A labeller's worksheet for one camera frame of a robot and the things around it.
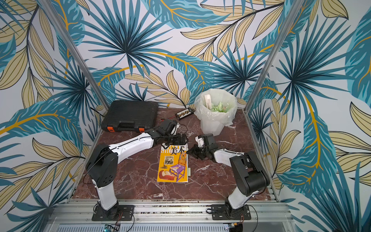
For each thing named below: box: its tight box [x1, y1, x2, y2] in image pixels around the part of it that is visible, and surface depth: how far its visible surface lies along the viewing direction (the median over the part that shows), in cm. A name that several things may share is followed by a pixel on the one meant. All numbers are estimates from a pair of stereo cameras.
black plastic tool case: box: [100, 100, 159, 133], surface depth 106 cm
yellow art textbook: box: [156, 143, 189, 183], surface depth 91 cm
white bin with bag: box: [193, 88, 239, 137], surface depth 92 cm
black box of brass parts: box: [174, 107, 194, 121], surface depth 118 cm
